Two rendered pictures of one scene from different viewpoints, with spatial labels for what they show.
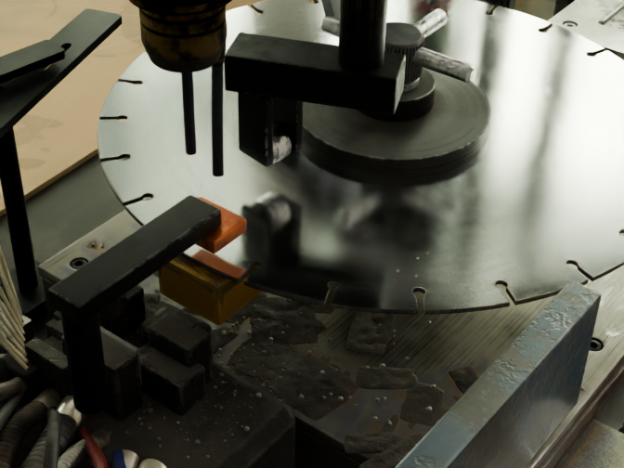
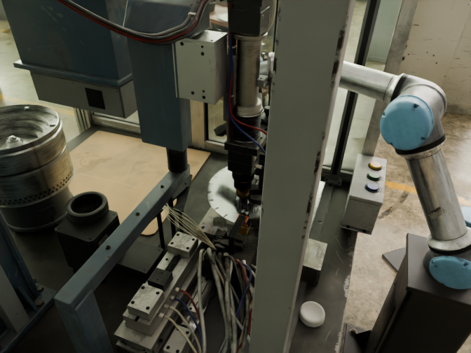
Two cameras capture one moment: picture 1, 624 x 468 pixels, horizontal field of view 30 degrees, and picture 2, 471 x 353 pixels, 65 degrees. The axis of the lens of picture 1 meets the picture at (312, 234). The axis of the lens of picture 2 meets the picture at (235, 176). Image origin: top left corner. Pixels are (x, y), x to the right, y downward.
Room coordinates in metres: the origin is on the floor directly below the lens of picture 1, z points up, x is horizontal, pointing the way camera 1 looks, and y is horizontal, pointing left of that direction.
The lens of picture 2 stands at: (-0.28, 0.29, 1.68)
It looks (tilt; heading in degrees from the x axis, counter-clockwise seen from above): 37 degrees down; 343
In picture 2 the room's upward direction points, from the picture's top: 2 degrees clockwise
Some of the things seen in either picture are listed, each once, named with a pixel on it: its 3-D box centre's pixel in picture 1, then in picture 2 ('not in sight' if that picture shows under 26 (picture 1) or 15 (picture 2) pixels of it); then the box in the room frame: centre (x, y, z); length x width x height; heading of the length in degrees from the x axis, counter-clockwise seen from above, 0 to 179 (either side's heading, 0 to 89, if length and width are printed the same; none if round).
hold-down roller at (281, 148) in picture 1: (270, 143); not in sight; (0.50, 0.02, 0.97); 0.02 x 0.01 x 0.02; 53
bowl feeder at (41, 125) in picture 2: not in sight; (25, 171); (0.88, 0.68, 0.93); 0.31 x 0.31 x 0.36
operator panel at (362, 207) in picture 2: not in sight; (364, 192); (0.61, -0.48, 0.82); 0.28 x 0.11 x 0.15; 143
